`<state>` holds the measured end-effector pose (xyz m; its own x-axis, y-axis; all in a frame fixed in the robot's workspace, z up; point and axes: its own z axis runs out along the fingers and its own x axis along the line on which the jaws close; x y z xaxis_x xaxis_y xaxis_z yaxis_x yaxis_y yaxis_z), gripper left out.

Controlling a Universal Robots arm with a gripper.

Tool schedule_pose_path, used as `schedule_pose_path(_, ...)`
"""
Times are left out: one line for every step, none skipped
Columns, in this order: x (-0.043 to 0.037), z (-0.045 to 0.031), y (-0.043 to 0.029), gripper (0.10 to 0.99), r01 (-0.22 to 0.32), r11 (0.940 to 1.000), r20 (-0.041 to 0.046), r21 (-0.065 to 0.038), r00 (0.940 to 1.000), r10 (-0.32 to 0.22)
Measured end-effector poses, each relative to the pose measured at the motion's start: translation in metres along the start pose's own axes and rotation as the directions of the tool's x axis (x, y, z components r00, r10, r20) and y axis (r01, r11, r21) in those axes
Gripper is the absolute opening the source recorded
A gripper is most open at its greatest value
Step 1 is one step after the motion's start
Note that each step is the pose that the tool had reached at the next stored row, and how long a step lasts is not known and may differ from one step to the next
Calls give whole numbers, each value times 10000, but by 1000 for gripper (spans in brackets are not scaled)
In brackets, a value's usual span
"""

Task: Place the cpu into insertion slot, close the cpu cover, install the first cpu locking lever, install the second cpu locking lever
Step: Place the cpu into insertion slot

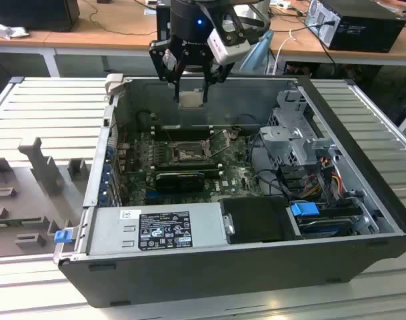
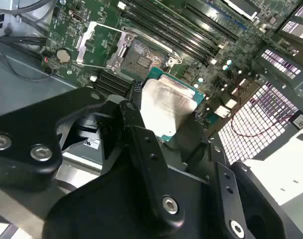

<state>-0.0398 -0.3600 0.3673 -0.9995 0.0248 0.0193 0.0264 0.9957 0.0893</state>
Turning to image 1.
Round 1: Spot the black open PC case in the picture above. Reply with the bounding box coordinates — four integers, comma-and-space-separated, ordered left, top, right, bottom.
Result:
52, 73, 406, 309

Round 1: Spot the crumpled white paper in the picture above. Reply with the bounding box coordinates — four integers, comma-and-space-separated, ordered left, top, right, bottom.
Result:
0, 18, 30, 40

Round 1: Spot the metal socket cover frame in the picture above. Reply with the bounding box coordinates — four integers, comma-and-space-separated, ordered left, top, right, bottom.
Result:
205, 129, 232, 158

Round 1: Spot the silver metal drive cage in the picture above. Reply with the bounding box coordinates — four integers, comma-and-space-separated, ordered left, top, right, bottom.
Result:
259, 89, 340, 167

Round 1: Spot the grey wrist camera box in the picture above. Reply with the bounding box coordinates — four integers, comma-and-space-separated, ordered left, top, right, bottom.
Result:
221, 11, 245, 36

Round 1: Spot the black desktop computer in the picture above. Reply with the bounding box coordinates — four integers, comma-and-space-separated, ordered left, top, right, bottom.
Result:
305, 0, 406, 53

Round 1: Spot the yellow red wire bundle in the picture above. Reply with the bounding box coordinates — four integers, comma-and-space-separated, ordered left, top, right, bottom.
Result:
302, 156, 344, 201

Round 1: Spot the white cable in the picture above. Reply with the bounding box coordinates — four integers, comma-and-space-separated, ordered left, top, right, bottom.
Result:
272, 29, 297, 75

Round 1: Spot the grey parts rack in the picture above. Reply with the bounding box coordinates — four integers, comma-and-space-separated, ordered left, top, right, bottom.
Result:
0, 136, 94, 259

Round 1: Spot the large black box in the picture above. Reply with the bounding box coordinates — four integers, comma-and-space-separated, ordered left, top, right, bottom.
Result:
0, 0, 81, 33

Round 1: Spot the green motherboard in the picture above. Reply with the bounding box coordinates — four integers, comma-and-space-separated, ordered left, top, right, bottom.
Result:
117, 128, 267, 206

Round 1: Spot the blue card retainer row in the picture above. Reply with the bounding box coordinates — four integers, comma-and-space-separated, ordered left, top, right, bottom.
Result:
101, 146, 116, 208

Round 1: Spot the black data cable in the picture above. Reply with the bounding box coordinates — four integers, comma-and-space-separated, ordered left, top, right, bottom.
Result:
251, 135, 292, 198

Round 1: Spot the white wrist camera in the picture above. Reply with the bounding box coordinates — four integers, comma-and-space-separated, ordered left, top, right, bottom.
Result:
207, 28, 251, 65

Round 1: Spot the thin black desk cable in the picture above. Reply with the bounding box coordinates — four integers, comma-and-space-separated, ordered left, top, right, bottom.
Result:
88, 0, 158, 36

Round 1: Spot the black graphics card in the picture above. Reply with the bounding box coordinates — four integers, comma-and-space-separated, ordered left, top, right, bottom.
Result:
155, 171, 206, 193

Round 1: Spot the silver power supply unit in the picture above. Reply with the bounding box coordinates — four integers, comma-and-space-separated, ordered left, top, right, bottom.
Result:
87, 202, 229, 257

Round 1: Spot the small CPU plate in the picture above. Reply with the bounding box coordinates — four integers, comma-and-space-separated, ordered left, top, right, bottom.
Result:
177, 89, 205, 110

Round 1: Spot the black RAM slot bank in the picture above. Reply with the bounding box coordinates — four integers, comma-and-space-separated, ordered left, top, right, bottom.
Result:
151, 123, 214, 141
151, 160, 224, 178

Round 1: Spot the black upright device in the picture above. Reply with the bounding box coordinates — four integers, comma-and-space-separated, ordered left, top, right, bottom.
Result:
157, 5, 172, 43

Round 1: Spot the wooden desk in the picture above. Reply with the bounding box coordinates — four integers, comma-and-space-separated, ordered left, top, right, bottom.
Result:
0, 0, 406, 79

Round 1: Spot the hard disk blue carrier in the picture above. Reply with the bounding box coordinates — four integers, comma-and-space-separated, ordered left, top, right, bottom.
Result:
289, 202, 357, 239

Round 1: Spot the CPU socket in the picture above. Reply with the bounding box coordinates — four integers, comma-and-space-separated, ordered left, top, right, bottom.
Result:
171, 141, 212, 164

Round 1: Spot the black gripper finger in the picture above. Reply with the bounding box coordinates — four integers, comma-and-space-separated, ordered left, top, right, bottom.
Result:
202, 61, 235, 103
148, 39, 183, 101

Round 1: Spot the grey case latch handle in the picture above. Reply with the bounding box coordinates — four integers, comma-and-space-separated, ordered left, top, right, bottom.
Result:
104, 73, 124, 107

